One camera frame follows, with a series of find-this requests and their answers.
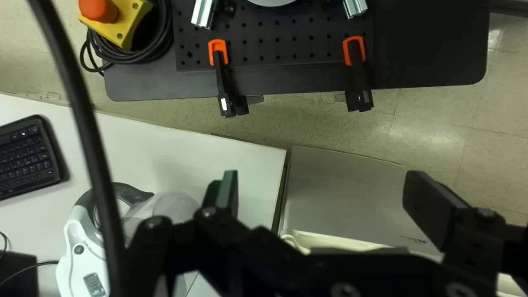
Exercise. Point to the left silver aluminium post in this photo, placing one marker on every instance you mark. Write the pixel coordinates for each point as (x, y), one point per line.
(204, 14)

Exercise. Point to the yellow emergency stop box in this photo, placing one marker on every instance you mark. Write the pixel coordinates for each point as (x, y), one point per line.
(115, 21)

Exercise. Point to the silver aluminium post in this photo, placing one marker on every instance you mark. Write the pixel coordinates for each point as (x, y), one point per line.
(204, 14)
(354, 7)

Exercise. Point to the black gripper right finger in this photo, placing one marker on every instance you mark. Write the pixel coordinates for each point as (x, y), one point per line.
(432, 205)

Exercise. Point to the orange black clamp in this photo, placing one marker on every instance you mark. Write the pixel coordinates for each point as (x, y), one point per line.
(232, 103)
(359, 90)

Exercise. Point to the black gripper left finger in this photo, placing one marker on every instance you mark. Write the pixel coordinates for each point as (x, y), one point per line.
(224, 194)

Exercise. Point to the black perforated mounting board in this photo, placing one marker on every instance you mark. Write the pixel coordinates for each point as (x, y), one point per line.
(306, 32)

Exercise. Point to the right silver aluminium post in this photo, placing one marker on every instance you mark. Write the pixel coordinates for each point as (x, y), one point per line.
(354, 7)

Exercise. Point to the small black box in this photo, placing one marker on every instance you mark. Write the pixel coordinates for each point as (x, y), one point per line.
(18, 276)

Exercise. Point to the left orange black clamp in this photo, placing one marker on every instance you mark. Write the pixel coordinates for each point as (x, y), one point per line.
(232, 103)

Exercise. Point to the black computer keyboard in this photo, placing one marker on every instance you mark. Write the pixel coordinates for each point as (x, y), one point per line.
(31, 157)

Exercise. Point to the dark grey robot table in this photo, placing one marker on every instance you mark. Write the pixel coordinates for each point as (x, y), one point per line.
(415, 44)

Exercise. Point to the right orange black clamp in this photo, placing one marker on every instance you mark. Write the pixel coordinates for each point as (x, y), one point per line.
(359, 90)

